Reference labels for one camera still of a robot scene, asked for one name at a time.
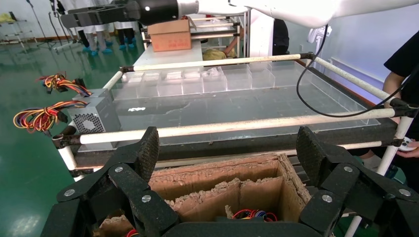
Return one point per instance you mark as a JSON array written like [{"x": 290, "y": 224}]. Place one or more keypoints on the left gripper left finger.
[{"x": 144, "y": 199}]

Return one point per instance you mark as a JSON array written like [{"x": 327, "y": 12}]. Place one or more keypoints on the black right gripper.
[{"x": 157, "y": 11}]

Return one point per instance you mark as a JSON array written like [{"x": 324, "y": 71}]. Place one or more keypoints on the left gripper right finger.
[{"x": 327, "y": 199}]

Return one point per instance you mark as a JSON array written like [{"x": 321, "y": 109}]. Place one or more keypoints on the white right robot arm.
[{"x": 294, "y": 9}]

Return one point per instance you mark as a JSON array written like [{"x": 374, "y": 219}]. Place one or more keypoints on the bare person forearm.
[{"x": 392, "y": 85}]

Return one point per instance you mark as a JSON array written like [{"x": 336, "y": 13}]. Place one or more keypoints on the bare person hand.
[{"x": 411, "y": 153}]

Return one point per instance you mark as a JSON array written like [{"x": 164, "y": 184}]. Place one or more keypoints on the person in white coat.
[
  {"x": 126, "y": 32},
  {"x": 95, "y": 36}
]

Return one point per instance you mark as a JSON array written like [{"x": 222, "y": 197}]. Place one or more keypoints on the power supply big red loop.
[{"x": 131, "y": 233}]

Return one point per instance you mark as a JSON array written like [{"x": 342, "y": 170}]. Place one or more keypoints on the black tripod stand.
[
  {"x": 62, "y": 29},
  {"x": 37, "y": 23}
]

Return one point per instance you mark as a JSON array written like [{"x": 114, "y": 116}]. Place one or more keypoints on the small brown cardboard carton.
[{"x": 170, "y": 37}]

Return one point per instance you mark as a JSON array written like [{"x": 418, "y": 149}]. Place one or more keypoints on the brown divided cardboard box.
[{"x": 212, "y": 173}]

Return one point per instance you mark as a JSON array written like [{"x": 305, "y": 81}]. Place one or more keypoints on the white background table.
[{"x": 170, "y": 57}]

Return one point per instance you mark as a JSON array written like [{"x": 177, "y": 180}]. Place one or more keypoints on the grey metal cart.
[{"x": 14, "y": 31}]

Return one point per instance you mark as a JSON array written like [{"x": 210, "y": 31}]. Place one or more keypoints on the white printed label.
[{"x": 137, "y": 109}]

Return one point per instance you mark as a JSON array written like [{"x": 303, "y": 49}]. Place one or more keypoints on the white handheld controller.
[{"x": 406, "y": 144}]

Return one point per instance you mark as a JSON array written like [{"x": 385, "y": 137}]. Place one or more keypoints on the grey perforated power supply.
[{"x": 98, "y": 114}]

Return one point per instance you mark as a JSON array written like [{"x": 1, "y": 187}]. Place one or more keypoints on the background pipe shelf rack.
[{"x": 212, "y": 24}]

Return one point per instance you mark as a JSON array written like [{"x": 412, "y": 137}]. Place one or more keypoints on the yellow cloth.
[{"x": 216, "y": 55}]

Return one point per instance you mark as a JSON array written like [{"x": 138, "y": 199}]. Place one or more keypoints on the clear acrylic divider tray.
[{"x": 212, "y": 81}]

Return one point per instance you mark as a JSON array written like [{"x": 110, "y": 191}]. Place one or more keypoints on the person in black shirt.
[{"x": 409, "y": 65}]

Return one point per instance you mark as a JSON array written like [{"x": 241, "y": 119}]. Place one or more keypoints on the background person in black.
[{"x": 281, "y": 36}]

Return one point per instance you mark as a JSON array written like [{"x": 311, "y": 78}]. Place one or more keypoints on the white pipe frame table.
[{"x": 229, "y": 126}]

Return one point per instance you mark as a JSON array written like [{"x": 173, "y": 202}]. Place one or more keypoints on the white wall mounted device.
[{"x": 319, "y": 34}]

